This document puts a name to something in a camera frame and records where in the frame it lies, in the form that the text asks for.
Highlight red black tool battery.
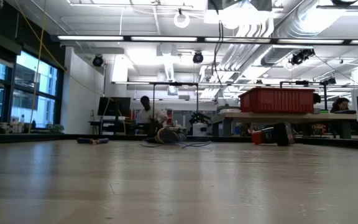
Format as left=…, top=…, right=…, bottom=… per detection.
left=251, top=121, right=296, bottom=147

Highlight black background rig frame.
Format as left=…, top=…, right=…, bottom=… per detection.
left=152, top=82, right=200, bottom=138

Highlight red blue handled pliers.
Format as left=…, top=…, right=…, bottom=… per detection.
left=76, top=137, right=110, bottom=145

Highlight silver ventilation duct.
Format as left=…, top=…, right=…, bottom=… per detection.
left=275, top=0, right=358, bottom=38

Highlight yellow power cable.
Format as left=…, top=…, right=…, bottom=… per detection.
left=28, top=0, right=48, bottom=134

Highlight black ceiling camera mount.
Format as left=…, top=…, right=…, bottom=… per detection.
left=289, top=48, right=316, bottom=66

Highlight person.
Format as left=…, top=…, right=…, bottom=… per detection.
left=330, top=96, right=351, bottom=113
left=136, top=95, right=169, bottom=135

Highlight LED light bar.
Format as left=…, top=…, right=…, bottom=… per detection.
left=50, top=34, right=358, bottom=46

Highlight large glass window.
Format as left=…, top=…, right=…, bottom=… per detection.
left=0, top=51, right=63, bottom=130

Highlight black glove blue yellow cuff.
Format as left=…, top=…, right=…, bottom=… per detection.
left=144, top=126, right=188, bottom=145

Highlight wooden table on casters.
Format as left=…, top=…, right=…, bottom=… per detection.
left=211, top=111, right=358, bottom=140

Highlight white hanging cable coil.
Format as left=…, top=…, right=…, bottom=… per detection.
left=173, top=8, right=191, bottom=29

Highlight large red storage bin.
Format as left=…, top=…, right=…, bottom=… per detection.
left=238, top=87, right=316, bottom=114

